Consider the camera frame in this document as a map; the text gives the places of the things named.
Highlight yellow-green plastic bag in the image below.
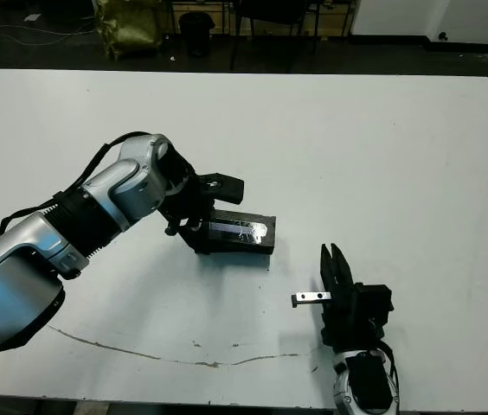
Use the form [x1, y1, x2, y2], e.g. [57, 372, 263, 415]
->
[93, 0, 164, 61]

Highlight black office chair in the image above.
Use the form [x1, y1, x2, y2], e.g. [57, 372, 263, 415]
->
[231, 0, 321, 73]

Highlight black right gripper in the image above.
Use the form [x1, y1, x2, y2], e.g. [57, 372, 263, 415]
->
[291, 242, 384, 353]

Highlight black trash bin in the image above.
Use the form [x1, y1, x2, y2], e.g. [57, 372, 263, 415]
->
[178, 11, 216, 58]

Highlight white floor cable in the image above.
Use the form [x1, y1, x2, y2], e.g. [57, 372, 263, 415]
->
[0, 23, 98, 48]

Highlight black printed box lid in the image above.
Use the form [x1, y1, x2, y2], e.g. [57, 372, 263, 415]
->
[206, 208, 278, 255]

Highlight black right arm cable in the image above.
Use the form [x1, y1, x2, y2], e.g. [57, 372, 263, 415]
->
[380, 340, 401, 405]

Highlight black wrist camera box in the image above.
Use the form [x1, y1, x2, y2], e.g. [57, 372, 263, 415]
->
[356, 283, 395, 326]
[198, 172, 246, 206]

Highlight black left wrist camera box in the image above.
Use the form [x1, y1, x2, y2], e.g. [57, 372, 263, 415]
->
[198, 172, 246, 206]

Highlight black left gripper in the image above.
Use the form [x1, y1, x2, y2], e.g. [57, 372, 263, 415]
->
[158, 174, 218, 255]

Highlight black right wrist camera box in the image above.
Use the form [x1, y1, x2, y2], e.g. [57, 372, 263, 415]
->
[356, 283, 395, 326]

